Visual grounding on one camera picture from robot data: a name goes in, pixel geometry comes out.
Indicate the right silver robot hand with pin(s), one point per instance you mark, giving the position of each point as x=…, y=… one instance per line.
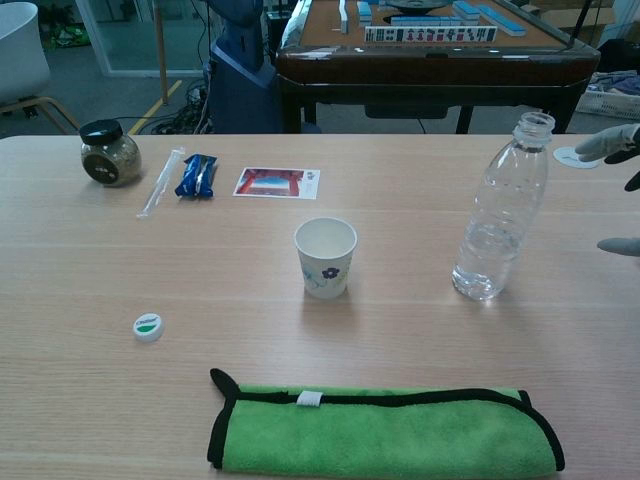
x=607, y=140

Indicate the clear plastic water bottle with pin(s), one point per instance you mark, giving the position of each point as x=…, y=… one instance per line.
x=500, y=220

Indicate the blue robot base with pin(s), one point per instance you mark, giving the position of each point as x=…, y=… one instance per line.
x=240, y=95

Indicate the white flowered paper cup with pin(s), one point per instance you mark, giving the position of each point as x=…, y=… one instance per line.
x=325, y=270

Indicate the white green-logo bottle cap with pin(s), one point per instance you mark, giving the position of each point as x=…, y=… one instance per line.
x=148, y=327

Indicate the white plastic laundry basket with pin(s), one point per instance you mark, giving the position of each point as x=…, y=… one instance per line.
x=607, y=102

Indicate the grey round table grommet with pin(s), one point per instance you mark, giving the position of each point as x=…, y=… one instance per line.
x=565, y=156

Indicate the black tripod stand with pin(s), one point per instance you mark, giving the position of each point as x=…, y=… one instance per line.
x=579, y=22

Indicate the long blue mahjong tile row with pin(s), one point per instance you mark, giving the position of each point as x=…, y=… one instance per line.
x=502, y=21

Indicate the brown mahjong table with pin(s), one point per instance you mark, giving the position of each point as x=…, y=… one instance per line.
x=430, y=70

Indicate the face-up mahjong tile row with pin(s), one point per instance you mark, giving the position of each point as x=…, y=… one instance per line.
x=430, y=34

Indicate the short blue mahjong tile row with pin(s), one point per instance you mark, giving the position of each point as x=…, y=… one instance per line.
x=425, y=21

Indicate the red gate photo postcard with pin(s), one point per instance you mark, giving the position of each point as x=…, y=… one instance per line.
x=275, y=182

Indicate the green black-edged microfiber cloth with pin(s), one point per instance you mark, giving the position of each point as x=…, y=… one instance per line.
x=380, y=435

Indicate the blue snack packet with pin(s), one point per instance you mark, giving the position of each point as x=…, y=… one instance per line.
x=196, y=177

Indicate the clear-wrapped drinking straw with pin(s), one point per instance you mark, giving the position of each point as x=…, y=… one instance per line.
x=160, y=182

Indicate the wooden pole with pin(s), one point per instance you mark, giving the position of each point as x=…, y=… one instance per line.
x=160, y=50

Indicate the black-lidded glass spice jar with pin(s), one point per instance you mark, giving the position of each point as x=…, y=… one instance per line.
x=110, y=160

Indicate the white wooden-legged chair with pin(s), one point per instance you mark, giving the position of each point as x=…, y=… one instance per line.
x=17, y=55

